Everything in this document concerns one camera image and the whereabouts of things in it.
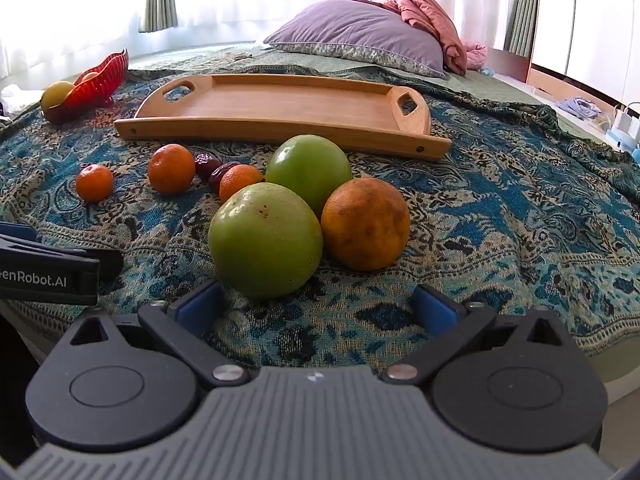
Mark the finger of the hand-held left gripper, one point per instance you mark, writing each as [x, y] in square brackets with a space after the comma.
[17, 231]

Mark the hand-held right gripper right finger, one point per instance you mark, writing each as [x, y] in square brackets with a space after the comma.
[434, 310]

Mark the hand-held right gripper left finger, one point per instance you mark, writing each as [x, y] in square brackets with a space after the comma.
[197, 307]

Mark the speckled pale green apple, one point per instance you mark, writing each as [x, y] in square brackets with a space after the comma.
[265, 242]

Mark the large brown-spotted orange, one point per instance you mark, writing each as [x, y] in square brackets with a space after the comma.
[365, 224]

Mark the small tangerine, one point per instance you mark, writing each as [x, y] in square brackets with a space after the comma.
[239, 180]
[95, 183]

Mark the large tangerine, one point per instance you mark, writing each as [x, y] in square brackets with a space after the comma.
[171, 169]

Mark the dark red date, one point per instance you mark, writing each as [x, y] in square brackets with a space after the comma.
[219, 176]
[207, 164]

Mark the glossy green apple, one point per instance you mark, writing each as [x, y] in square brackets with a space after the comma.
[310, 165]

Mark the wooden serving tray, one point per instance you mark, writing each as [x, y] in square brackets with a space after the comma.
[280, 105]

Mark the teal paisley blanket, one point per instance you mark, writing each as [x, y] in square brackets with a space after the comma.
[500, 220]

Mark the white cloth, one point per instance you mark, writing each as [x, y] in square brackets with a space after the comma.
[14, 96]

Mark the yellow fruit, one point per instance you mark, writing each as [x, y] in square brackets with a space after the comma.
[56, 94]

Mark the red glass bowl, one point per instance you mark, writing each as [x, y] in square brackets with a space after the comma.
[97, 87]

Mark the orange fruit in bowl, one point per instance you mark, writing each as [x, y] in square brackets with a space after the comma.
[89, 77]

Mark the pale blue clothes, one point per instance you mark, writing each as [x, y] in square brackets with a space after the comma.
[579, 107]

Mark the light blue cloth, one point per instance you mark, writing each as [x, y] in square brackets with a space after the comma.
[636, 156]

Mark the brown wooden board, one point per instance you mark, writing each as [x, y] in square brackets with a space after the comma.
[507, 62]

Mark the green knit bedspread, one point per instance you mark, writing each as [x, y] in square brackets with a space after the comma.
[280, 62]

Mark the white charger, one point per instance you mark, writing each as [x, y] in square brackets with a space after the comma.
[626, 121]

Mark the purple pillow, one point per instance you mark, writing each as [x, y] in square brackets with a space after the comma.
[360, 30]

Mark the pink duvet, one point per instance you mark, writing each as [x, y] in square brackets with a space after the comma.
[430, 15]

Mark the white wardrobe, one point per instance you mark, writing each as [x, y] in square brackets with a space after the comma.
[585, 15]

